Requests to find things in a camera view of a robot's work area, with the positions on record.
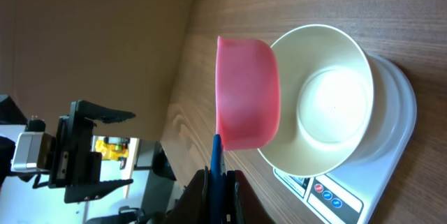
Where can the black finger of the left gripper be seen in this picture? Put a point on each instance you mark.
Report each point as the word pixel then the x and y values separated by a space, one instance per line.
pixel 88 192
pixel 96 112

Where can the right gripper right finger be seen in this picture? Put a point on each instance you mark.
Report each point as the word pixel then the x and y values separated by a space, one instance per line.
pixel 242 203

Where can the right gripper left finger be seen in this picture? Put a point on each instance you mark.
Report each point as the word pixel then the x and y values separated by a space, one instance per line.
pixel 191 207

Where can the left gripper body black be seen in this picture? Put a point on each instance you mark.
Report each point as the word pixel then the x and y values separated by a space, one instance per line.
pixel 73 161

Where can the pink scoop blue handle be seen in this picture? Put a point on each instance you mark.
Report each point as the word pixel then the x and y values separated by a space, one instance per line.
pixel 248 106

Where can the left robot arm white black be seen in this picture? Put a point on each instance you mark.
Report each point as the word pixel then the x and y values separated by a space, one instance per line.
pixel 13 122

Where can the white digital kitchen scale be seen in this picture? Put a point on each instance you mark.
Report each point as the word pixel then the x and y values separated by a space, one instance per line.
pixel 350 193

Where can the white bowl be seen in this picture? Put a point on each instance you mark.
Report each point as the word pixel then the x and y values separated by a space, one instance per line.
pixel 327 99

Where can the yellow object in background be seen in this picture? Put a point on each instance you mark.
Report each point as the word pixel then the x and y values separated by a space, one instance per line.
pixel 114 152

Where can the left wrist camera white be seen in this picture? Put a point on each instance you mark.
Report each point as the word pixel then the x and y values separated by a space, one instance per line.
pixel 34 147

